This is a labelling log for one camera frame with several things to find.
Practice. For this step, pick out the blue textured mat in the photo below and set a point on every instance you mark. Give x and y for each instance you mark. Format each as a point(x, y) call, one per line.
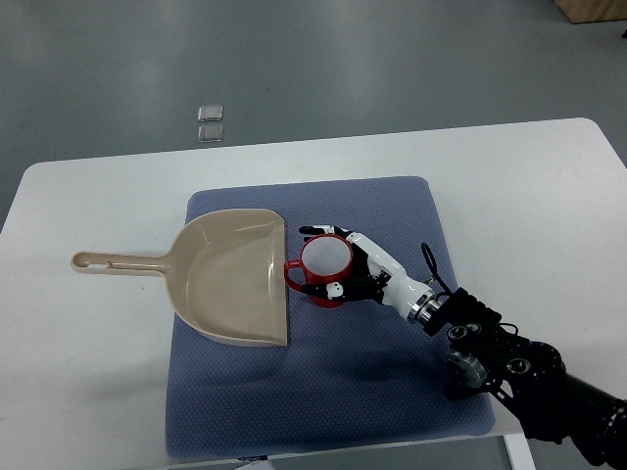
point(354, 375)

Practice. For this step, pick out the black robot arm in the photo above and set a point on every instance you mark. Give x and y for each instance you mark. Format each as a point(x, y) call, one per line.
point(529, 378)

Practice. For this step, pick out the upper metal floor plate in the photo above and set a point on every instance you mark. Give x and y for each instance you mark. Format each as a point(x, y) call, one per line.
point(212, 112)

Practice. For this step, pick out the white table leg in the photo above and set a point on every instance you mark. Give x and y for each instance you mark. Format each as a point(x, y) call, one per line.
point(518, 452)

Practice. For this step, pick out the red cup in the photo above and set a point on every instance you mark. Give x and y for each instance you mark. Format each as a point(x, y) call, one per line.
point(324, 259)

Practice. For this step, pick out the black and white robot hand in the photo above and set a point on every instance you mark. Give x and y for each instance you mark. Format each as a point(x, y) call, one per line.
point(377, 276)

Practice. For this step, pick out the wooden box corner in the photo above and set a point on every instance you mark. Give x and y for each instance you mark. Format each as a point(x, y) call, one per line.
point(593, 11)

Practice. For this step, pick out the beige plastic dustpan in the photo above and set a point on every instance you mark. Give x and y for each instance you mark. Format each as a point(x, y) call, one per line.
point(224, 276)

